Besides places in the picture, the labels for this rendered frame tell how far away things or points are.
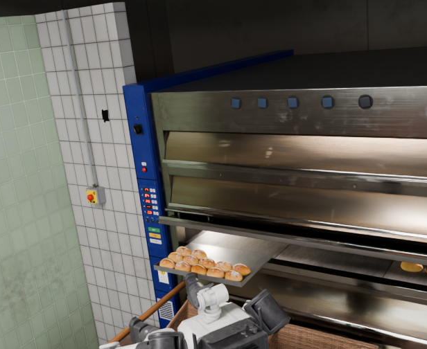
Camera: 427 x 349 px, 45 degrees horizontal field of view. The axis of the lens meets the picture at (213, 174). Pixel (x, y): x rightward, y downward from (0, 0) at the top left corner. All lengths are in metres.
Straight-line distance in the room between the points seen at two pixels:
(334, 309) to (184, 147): 1.16
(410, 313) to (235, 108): 1.28
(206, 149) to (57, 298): 1.59
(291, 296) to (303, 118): 0.96
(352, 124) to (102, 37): 1.52
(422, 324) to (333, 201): 0.69
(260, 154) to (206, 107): 0.38
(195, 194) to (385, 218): 1.05
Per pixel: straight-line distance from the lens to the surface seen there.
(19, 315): 3.60
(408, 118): 2.31
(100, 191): 3.38
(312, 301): 2.81
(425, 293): 2.58
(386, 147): 2.38
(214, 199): 2.84
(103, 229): 3.55
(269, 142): 2.59
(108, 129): 3.22
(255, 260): 2.86
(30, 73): 3.47
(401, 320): 2.68
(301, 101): 2.45
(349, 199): 2.51
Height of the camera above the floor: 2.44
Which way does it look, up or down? 16 degrees down
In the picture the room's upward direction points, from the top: 6 degrees counter-clockwise
